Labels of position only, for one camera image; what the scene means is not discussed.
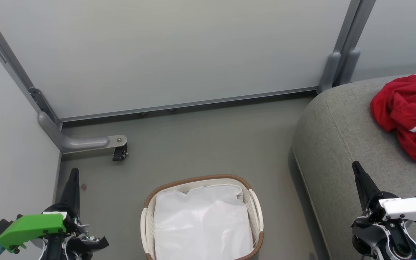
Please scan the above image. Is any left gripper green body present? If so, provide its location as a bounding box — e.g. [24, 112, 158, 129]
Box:
[0, 203, 87, 253]

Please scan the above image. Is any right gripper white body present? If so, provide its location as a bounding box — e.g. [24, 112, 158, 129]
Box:
[365, 191, 416, 231]

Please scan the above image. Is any red garment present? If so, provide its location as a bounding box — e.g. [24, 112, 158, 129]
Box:
[370, 73, 416, 167]

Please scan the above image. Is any black caster wheel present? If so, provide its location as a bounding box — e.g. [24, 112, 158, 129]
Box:
[112, 143, 129, 162]

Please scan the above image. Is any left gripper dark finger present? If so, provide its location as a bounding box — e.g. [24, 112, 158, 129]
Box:
[60, 168, 81, 218]

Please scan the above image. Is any grey partition foot with caster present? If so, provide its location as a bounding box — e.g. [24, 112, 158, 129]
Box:
[38, 111, 127, 154]

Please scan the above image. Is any grey curved partition foot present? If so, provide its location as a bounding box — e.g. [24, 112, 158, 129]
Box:
[318, 52, 341, 94]
[340, 49, 361, 84]

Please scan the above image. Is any grey partition bottom rail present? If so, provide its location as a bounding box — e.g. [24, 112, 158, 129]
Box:
[59, 87, 319, 123]

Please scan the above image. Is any white wicker-rimmed laundry basket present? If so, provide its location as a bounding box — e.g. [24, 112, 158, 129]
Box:
[140, 174, 265, 260]

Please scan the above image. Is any grey corner post with bracket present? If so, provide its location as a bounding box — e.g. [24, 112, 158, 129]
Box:
[0, 7, 62, 129]

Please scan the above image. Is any white basket liner bag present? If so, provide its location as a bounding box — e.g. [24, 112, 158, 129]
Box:
[153, 183, 255, 260]

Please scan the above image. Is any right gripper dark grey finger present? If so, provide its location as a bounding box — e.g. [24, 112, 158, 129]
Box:
[351, 161, 381, 212]

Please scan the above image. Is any grey partition post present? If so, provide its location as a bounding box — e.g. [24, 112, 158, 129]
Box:
[333, 0, 376, 87]

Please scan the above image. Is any grey fabric sofa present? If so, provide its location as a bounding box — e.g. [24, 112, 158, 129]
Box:
[292, 71, 416, 260]

